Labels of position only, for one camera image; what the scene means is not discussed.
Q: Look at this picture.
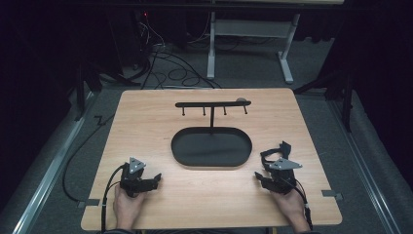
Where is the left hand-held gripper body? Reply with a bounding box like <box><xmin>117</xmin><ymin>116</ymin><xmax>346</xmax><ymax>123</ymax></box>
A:
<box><xmin>119</xmin><ymin>157</ymin><xmax>148</xmax><ymax>198</ymax></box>

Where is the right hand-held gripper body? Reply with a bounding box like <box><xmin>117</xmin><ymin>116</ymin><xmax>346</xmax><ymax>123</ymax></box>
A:
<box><xmin>268</xmin><ymin>157</ymin><xmax>303</xmax><ymax>196</ymax></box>

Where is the black hook rack with tray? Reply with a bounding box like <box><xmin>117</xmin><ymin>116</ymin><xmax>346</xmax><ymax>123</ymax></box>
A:
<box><xmin>170</xmin><ymin>98</ymin><xmax>253</xmax><ymax>169</ymax></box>

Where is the person's left hand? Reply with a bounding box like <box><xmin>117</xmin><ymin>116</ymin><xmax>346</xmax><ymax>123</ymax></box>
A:
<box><xmin>113</xmin><ymin>184</ymin><xmax>146</xmax><ymax>230</ymax></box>

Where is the person's right hand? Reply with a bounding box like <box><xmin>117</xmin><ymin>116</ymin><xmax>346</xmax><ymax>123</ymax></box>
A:
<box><xmin>270</xmin><ymin>187</ymin><xmax>310</xmax><ymax>228</ymax></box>

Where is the black metal stand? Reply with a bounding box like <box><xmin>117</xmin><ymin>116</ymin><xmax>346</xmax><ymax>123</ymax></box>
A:
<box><xmin>73</xmin><ymin>58</ymin><xmax>103</xmax><ymax>123</ymax></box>
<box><xmin>292</xmin><ymin>69</ymin><xmax>356</xmax><ymax>134</ymax></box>

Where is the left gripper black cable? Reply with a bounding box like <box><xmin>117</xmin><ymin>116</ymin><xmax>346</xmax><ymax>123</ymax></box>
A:
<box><xmin>100</xmin><ymin>163</ymin><xmax>127</xmax><ymax>234</ymax></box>

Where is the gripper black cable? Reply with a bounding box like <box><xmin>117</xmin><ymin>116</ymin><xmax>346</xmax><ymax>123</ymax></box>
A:
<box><xmin>293</xmin><ymin>177</ymin><xmax>315</xmax><ymax>232</ymax></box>
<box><xmin>100</xmin><ymin>163</ymin><xmax>127</xmax><ymax>234</ymax></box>

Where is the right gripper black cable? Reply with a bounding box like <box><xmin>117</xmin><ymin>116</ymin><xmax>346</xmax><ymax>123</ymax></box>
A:
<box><xmin>293</xmin><ymin>177</ymin><xmax>315</xmax><ymax>232</ymax></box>

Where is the grey table bracket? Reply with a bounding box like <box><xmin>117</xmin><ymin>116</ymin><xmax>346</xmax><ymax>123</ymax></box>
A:
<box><xmin>76</xmin><ymin>198</ymin><xmax>101</xmax><ymax>210</ymax></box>
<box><xmin>320</xmin><ymin>189</ymin><xmax>344</xmax><ymax>202</ymax></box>

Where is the long black floor cable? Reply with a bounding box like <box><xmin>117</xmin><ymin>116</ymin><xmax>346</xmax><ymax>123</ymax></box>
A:
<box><xmin>61</xmin><ymin>112</ymin><xmax>115</xmax><ymax>203</ymax></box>

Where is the silver metal floor rail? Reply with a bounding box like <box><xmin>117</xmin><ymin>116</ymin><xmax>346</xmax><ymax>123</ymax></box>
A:
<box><xmin>12</xmin><ymin>91</ymin><xmax>95</xmax><ymax>234</ymax></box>
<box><xmin>326</xmin><ymin>97</ymin><xmax>404</xmax><ymax>234</ymax></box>

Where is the bundle of black floor cables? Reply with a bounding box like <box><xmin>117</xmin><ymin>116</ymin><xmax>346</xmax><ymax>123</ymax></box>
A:
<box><xmin>131</xmin><ymin>13</ymin><xmax>223</xmax><ymax>91</ymax></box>

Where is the white metal desk frame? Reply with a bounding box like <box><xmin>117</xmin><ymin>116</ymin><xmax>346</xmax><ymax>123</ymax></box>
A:
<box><xmin>206</xmin><ymin>0</ymin><xmax>345</xmax><ymax>85</ymax></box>

